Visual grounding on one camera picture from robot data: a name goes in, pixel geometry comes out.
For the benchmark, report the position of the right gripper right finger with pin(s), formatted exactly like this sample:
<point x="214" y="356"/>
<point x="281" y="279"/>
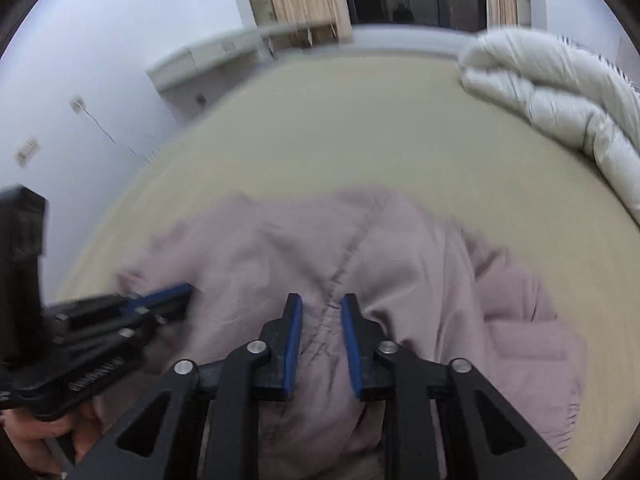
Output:
<point x="362" y="338"/>

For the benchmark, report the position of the white folded duvet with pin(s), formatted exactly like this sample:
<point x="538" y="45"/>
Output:
<point x="569" y="93"/>

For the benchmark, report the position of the olive green bed sheet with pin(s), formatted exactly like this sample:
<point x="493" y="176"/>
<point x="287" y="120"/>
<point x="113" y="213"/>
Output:
<point x="459" y="226"/>

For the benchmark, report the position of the wall socket plate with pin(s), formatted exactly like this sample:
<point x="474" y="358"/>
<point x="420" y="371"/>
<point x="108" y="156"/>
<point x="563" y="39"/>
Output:
<point x="77" y="104"/>

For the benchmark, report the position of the left hand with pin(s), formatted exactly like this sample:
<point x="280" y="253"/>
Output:
<point x="29" y="435"/>

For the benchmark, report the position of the white wall desk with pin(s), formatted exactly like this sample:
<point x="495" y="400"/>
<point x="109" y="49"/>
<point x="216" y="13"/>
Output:
<point x="213" y="66"/>

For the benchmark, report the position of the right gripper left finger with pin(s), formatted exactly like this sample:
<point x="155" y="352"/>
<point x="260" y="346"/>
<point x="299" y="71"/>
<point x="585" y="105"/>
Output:
<point x="277" y="374"/>

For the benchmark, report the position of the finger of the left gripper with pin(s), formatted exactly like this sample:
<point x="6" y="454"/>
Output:
<point x="181" y="292"/>

